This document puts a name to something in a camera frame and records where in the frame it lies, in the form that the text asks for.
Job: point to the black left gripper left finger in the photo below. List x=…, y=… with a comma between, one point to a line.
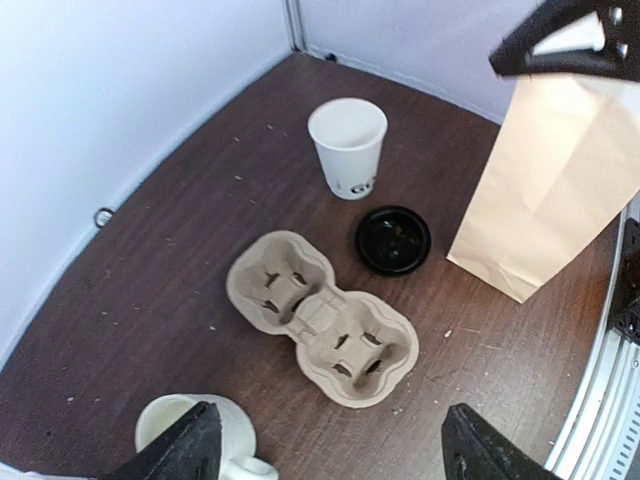
x=189, y=449

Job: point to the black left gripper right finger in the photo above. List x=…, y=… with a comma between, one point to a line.
x=474, y=450

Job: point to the cardboard cup carrier tray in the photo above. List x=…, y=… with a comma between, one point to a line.
x=354, y=346

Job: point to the black plastic cup lid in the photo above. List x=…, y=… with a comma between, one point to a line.
x=392, y=240

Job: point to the white paper coffee cup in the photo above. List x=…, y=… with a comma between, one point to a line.
x=348, y=134

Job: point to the white ceramic mug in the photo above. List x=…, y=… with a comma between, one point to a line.
x=239, y=438

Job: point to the brown paper bag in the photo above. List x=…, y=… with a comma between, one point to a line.
x=564, y=164

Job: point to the aluminium front rail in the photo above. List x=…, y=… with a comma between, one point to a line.
x=600, y=437

